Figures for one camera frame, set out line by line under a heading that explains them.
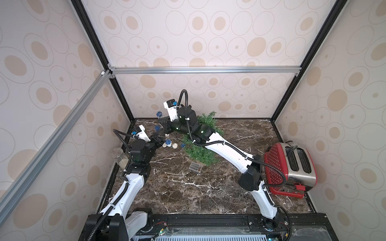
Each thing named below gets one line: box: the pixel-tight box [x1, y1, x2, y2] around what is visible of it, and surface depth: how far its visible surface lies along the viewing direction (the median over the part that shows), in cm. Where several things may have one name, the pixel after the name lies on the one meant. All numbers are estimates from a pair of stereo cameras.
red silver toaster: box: [264, 142, 317, 199], surface depth 79 cm
